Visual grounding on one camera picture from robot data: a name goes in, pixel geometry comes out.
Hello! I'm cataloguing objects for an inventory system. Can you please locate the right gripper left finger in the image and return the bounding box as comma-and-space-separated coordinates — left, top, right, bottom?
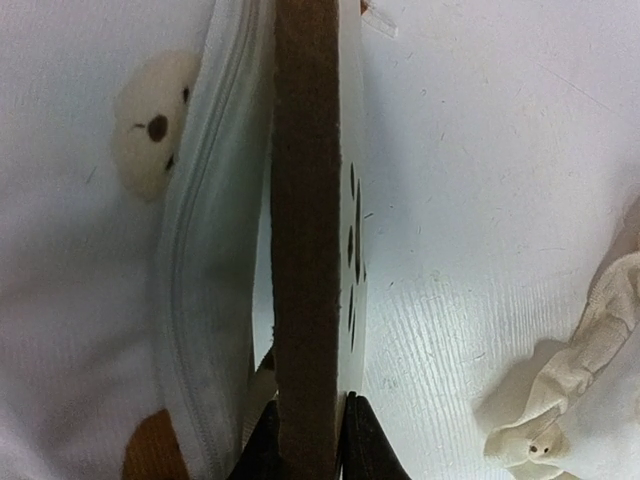
227, 400, 282, 480

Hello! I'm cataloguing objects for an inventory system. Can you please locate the wooden pet bed frame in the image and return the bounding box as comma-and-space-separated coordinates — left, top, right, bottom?
261, 1, 367, 479

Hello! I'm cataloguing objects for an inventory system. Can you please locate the large bear print cushion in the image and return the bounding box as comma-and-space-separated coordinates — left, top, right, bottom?
1, 1, 274, 479

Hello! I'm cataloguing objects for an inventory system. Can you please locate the small bear print pillow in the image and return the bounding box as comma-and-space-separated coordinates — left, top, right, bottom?
483, 202, 639, 479

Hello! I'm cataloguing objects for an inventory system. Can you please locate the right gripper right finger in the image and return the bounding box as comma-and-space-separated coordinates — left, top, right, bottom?
340, 392, 411, 480

